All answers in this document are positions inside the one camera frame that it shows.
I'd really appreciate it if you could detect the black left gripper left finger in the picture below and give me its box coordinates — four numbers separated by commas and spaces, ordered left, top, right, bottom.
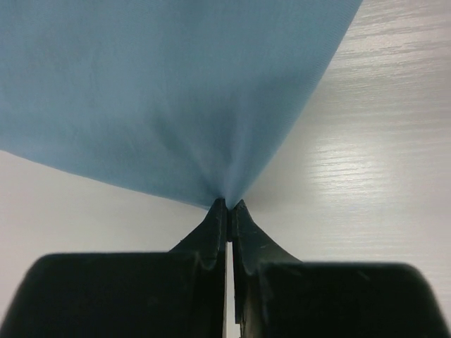
6, 199, 226, 337

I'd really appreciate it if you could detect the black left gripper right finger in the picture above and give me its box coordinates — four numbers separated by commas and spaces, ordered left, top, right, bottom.
230, 202, 450, 337

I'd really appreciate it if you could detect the light blue t shirt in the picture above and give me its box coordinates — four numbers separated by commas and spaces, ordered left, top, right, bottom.
1, 1, 360, 208

